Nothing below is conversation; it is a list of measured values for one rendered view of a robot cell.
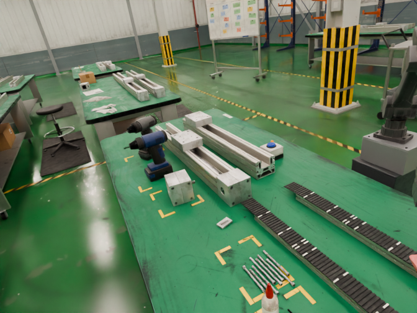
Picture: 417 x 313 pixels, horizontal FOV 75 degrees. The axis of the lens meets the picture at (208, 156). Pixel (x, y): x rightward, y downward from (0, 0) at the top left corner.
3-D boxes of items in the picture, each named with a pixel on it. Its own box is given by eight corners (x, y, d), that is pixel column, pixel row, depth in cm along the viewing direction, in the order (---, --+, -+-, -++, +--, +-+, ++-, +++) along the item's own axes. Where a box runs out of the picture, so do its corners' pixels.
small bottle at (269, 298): (264, 308, 66) (262, 274, 61) (280, 312, 64) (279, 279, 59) (260, 323, 63) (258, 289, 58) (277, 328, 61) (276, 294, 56)
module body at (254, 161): (275, 172, 120) (274, 155, 117) (256, 180, 117) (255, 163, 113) (197, 126, 186) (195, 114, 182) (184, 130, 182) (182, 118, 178)
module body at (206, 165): (239, 187, 113) (237, 169, 110) (218, 196, 110) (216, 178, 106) (172, 134, 179) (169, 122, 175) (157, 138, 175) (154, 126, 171)
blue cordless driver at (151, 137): (176, 173, 131) (167, 131, 122) (136, 188, 124) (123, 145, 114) (170, 167, 138) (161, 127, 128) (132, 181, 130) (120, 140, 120)
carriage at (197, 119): (213, 127, 165) (211, 116, 162) (197, 131, 161) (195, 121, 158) (201, 120, 178) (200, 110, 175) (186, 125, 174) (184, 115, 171)
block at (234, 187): (257, 195, 107) (255, 174, 103) (230, 207, 102) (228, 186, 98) (244, 185, 114) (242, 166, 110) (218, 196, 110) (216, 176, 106)
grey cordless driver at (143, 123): (165, 151, 156) (157, 115, 146) (138, 166, 143) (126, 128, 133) (157, 149, 161) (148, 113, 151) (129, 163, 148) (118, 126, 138)
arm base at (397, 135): (413, 138, 110) (382, 131, 119) (418, 118, 106) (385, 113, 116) (403, 144, 106) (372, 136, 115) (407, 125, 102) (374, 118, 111)
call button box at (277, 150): (283, 157, 131) (283, 145, 128) (267, 164, 128) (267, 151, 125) (272, 151, 138) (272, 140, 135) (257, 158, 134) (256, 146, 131)
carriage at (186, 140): (203, 149, 137) (201, 137, 134) (184, 156, 133) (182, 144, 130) (191, 140, 150) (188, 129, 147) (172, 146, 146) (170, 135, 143)
